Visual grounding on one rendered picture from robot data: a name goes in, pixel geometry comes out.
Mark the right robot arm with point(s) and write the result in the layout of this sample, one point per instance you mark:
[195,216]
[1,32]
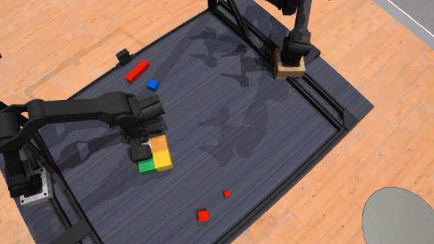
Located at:
[112,108]

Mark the orange wooden cube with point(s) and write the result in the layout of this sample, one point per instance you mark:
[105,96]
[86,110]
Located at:
[159,143]

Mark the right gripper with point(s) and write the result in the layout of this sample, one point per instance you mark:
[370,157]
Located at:
[139,152]

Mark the blue cube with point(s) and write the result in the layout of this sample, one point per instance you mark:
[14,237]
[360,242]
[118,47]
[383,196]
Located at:
[153,85]

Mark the yellow cube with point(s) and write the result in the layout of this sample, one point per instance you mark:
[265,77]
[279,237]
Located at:
[162,160]

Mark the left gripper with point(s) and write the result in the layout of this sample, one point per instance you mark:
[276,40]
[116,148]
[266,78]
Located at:
[288,7]

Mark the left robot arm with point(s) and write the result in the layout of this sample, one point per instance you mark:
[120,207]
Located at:
[298,41]

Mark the green cube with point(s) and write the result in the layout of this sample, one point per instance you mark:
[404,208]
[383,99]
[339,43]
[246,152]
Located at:
[147,167]

